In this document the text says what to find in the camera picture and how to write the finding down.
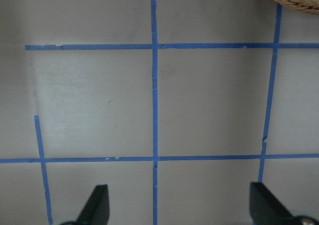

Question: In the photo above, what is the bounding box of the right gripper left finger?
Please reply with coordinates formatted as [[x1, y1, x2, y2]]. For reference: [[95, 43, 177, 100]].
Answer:
[[62, 185, 110, 225]]

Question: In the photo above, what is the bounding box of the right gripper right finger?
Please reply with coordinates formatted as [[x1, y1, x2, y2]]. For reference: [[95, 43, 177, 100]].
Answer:
[[249, 182, 319, 225]]

